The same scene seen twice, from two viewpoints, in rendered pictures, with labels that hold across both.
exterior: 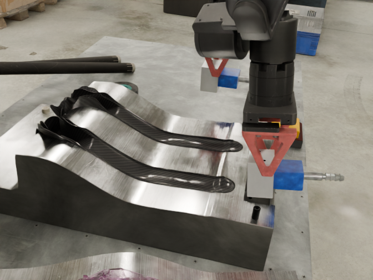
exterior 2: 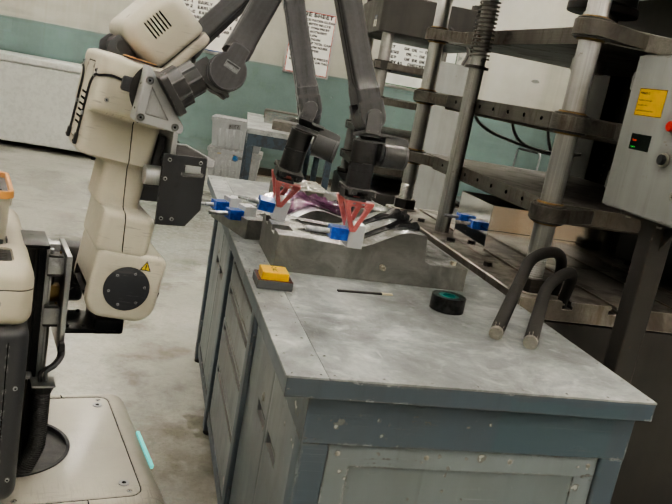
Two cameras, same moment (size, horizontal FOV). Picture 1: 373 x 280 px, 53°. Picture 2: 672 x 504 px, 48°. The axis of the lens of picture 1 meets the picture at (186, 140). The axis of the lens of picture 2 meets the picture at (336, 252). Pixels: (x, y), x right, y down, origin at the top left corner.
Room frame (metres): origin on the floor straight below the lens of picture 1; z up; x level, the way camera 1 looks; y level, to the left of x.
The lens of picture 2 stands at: (2.22, -0.84, 1.27)
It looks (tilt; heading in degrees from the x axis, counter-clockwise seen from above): 13 degrees down; 153
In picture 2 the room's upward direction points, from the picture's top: 10 degrees clockwise
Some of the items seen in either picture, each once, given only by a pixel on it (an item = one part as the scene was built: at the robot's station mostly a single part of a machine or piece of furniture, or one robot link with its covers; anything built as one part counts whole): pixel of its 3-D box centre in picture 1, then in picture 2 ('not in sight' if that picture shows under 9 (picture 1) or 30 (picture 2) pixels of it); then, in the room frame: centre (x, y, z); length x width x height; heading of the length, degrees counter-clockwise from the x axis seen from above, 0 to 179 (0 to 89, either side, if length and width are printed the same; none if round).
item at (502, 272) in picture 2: not in sight; (540, 259); (0.13, 1.08, 0.76); 1.30 x 0.84 x 0.07; 168
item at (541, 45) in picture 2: not in sight; (589, 71); (0.14, 1.07, 1.45); 1.29 x 0.82 x 0.19; 168
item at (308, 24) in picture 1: (291, 16); not in sight; (3.73, -0.94, 0.28); 0.61 x 0.41 x 0.15; 72
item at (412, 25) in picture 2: not in sight; (406, 120); (-3.71, 2.64, 1.03); 1.54 x 0.94 x 2.06; 162
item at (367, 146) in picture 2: not in sight; (366, 152); (0.74, -0.05, 1.12); 0.07 x 0.06 x 0.07; 83
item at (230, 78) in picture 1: (233, 78); (333, 231); (0.73, -0.09, 0.93); 0.13 x 0.05 x 0.05; 78
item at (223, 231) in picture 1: (129, 154); (362, 242); (0.53, 0.10, 0.87); 0.50 x 0.26 x 0.14; 78
